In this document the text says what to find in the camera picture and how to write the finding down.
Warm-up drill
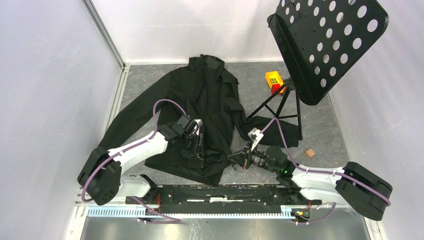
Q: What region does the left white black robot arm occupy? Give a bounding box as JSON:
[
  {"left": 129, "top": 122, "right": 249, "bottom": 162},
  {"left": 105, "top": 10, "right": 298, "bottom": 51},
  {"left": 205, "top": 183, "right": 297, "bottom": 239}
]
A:
[{"left": 77, "top": 114, "right": 204, "bottom": 206}]

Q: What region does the black perforated music stand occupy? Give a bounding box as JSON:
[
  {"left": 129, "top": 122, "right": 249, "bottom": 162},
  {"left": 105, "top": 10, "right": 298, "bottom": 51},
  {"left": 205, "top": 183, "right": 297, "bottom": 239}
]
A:
[{"left": 245, "top": 0, "right": 389, "bottom": 141}]

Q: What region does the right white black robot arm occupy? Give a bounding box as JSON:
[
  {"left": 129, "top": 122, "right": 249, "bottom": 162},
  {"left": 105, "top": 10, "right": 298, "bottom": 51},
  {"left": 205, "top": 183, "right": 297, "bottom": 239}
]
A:
[{"left": 228, "top": 145, "right": 393, "bottom": 221}]

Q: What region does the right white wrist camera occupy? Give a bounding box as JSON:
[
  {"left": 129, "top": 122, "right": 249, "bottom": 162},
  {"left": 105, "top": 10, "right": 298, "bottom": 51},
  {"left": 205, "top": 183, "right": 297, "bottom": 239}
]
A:
[{"left": 248, "top": 128, "right": 264, "bottom": 151}]

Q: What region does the aluminium frame rail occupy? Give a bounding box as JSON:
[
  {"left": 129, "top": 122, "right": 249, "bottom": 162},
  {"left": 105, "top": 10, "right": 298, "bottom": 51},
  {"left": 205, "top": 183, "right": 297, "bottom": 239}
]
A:
[{"left": 80, "top": 181, "right": 382, "bottom": 211}]

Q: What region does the white slotted cable duct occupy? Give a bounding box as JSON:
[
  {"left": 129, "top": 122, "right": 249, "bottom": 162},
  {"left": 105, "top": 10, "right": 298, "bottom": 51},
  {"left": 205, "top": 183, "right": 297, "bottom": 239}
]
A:
[{"left": 87, "top": 206, "right": 295, "bottom": 220}]

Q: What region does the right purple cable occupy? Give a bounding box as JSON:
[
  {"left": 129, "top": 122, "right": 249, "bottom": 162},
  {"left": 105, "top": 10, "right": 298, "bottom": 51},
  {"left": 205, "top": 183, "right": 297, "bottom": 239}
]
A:
[{"left": 260, "top": 117, "right": 392, "bottom": 225}]

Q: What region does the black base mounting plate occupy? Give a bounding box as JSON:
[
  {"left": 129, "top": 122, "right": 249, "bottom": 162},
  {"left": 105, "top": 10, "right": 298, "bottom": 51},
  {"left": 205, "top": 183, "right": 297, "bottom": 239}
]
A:
[{"left": 141, "top": 184, "right": 322, "bottom": 214}]

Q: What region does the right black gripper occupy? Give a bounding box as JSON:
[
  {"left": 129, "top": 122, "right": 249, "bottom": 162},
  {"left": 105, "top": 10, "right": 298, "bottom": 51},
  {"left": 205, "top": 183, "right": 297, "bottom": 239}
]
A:
[{"left": 228, "top": 141, "right": 279, "bottom": 174}]

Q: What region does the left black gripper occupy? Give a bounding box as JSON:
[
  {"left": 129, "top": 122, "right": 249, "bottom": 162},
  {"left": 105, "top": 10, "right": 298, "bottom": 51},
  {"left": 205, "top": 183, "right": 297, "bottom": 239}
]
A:
[{"left": 179, "top": 132, "right": 204, "bottom": 160}]

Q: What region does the yellow and red toy block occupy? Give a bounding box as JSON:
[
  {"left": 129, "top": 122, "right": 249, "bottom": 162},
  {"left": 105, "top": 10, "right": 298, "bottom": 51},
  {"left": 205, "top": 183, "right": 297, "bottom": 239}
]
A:
[{"left": 265, "top": 71, "right": 284, "bottom": 94}]

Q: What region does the black zip jacket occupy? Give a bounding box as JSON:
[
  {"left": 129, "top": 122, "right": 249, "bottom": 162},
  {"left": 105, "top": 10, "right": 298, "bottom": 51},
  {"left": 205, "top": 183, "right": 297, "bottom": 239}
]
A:
[{"left": 99, "top": 55, "right": 299, "bottom": 186}]

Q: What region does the small brown wooden block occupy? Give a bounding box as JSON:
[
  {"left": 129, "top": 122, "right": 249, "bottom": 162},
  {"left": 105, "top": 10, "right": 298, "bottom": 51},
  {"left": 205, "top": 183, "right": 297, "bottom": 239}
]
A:
[{"left": 305, "top": 149, "right": 316, "bottom": 158}]

